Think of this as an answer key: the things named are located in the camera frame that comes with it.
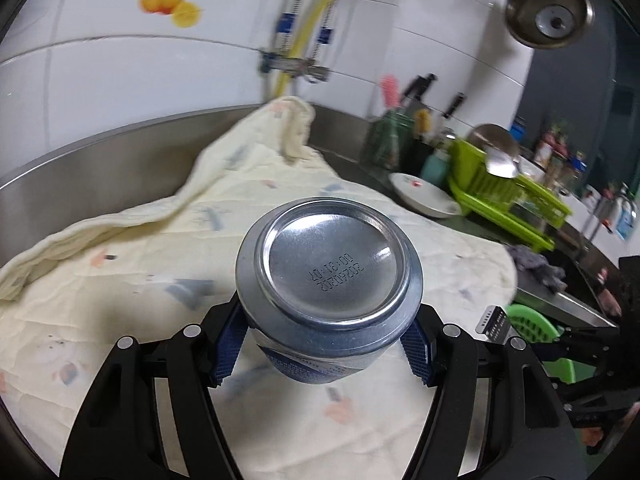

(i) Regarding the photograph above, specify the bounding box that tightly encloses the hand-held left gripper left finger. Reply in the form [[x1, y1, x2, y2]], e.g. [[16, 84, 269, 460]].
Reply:
[[60, 292, 251, 480]]

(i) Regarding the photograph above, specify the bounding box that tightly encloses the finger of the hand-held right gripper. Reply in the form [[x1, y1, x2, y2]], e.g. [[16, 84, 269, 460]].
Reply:
[[477, 305, 619, 362], [552, 364, 622, 429]]

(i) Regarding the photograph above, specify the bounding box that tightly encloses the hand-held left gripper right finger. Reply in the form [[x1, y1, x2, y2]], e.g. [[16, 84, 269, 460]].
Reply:
[[397, 304, 587, 480]]

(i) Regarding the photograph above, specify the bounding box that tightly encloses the green plastic basket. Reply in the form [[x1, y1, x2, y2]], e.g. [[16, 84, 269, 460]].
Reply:
[[506, 304, 576, 384]]

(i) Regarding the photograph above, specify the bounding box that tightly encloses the silver drink can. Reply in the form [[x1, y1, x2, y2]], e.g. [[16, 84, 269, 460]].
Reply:
[[235, 197, 425, 385]]

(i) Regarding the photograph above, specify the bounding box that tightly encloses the pink rubber glove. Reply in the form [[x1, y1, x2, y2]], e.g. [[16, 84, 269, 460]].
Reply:
[[596, 266, 622, 315]]

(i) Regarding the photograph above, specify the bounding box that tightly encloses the grey rag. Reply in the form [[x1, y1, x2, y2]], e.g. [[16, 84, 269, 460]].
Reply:
[[506, 245, 569, 294]]

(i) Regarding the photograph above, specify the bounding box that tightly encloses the cream quilted cloth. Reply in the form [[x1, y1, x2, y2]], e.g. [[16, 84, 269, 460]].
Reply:
[[0, 96, 518, 480]]

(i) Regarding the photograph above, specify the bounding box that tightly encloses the blue and white bottle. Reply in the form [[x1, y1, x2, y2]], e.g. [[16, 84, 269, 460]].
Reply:
[[616, 194, 639, 241]]

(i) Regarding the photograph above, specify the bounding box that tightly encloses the white flower-print shallow bowl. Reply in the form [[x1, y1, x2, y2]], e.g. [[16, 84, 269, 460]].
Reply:
[[389, 172, 462, 219]]

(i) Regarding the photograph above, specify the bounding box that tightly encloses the blue lid jar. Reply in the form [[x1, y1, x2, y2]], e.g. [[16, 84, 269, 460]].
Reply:
[[567, 157, 589, 197]]

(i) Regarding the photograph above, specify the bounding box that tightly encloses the green plastic dish rack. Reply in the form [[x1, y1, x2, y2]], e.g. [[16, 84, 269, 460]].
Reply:
[[446, 137, 573, 253]]

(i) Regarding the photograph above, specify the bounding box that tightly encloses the shiny flat steel utensil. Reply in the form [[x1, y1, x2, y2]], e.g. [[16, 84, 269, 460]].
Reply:
[[484, 148, 519, 179]]

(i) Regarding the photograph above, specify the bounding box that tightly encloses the teal dish soap bottle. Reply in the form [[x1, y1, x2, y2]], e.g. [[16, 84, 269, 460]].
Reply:
[[424, 149, 451, 184]]

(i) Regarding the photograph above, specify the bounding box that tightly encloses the red label jar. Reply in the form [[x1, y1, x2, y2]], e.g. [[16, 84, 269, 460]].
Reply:
[[532, 130, 556, 171]]

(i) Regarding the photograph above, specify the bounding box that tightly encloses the green glass utensil jar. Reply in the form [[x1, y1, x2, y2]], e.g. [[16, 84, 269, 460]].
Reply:
[[364, 110, 416, 170]]

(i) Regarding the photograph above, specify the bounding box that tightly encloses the pink brush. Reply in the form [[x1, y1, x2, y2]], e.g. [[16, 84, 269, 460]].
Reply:
[[381, 75, 402, 110]]

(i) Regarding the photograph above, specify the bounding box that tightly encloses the hanging steel bowl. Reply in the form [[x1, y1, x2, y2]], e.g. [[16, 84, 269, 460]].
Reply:
[[505, 0, 594, 50]]

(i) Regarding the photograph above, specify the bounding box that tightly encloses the black handled knife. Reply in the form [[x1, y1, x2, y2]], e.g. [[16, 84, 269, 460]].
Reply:
[[442, 92, 466, 120], [402, 74, 436, 107]]

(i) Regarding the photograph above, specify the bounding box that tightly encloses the metal wall water valve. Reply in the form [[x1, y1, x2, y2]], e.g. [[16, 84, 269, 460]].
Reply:
[[259, 47, 332, 84]]

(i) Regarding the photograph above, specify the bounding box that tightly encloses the braided steel hose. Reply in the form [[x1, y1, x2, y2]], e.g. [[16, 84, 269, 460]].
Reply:
[[270, 0, 307, 57], [312, 0, 342, 67]]

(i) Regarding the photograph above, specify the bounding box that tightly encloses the yellow hose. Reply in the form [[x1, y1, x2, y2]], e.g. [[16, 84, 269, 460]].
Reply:
[[274, 0, 368, 99]]

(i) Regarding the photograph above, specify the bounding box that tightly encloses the fruit wall sticker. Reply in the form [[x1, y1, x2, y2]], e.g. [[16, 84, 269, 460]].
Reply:
[[139, 0, 202, 29]]

